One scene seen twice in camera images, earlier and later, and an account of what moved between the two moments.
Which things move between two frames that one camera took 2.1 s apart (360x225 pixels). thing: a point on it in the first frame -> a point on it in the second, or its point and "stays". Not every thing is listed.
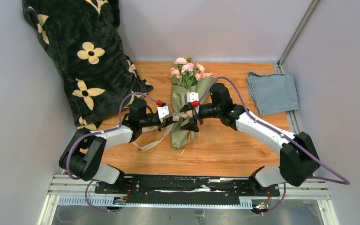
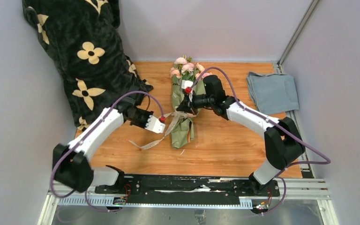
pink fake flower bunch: [185, 74] stays
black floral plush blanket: [84, 38] stays
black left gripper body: [162, 124] -> [140, 118]
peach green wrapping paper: [180, 138] stays
